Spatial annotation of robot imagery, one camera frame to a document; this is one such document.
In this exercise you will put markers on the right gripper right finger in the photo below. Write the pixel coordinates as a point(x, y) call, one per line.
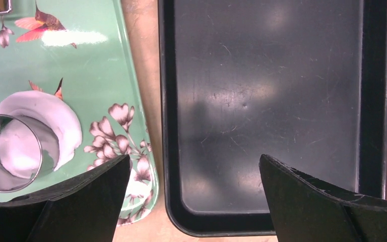
point(305, 208)

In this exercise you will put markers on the white dough ball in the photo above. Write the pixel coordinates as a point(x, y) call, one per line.
point(52, 120)

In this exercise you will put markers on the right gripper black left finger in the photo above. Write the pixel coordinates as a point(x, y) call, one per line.
point(85, 207)

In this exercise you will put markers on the green floral tray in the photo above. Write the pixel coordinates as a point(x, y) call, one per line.
point(83, 47)

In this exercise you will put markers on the black baking tray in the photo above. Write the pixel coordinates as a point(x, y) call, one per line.
point(302, 81)

